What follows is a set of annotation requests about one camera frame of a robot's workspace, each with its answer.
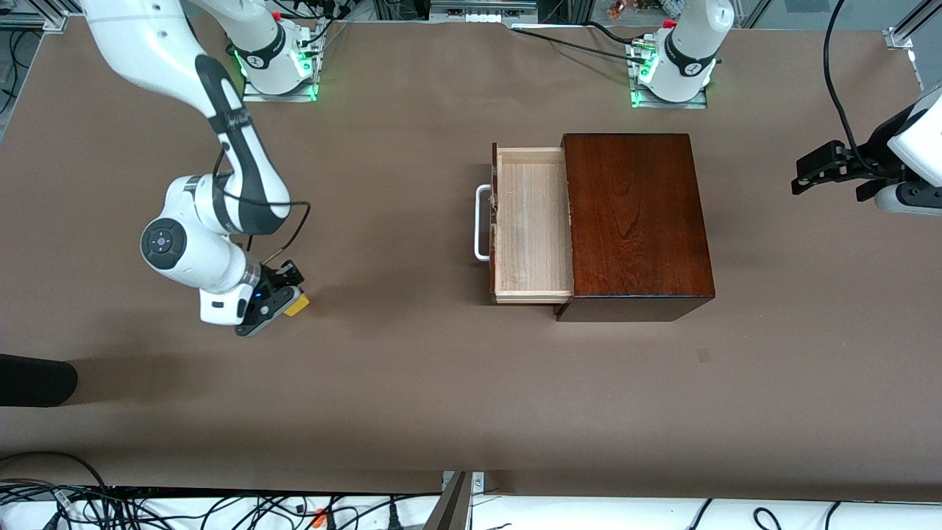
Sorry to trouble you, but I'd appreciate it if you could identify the wooden drawer with white handle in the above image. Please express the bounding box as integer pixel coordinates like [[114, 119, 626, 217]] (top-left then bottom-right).
[[474, 144, 575, 305]]

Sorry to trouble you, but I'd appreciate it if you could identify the dark wooden cabinet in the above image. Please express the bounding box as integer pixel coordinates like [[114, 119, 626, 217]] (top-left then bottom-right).
[[553, 133, 716, 322]]

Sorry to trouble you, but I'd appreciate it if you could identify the black cylindrical object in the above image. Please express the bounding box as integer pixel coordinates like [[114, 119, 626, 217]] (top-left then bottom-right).
[[0, 353, 79, 408]]

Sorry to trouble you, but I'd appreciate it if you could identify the grey metal device box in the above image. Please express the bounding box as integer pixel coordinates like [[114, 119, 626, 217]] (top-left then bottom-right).
[[431, 0, 538, 23]]

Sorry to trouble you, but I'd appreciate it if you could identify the aluminium frame profile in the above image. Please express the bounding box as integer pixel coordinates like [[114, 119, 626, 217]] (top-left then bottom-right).
[[885, 0, 942, 51], [0, 0, 82, 35]]

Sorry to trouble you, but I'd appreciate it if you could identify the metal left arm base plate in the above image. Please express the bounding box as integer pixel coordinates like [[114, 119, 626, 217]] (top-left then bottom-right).
[[629, 44, 709, 110]]

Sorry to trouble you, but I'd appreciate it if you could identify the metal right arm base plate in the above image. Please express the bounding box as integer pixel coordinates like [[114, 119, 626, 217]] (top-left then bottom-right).
[[241, 22, 319, 102]]

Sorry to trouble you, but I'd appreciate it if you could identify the black cable on table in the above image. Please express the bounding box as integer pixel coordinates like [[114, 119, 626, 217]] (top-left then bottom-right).
[[511, 28, 642, 63]]

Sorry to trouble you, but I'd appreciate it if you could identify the aluminium frame strut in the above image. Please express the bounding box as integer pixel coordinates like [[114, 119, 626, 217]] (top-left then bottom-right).
[[423, 471, 485, 530]]

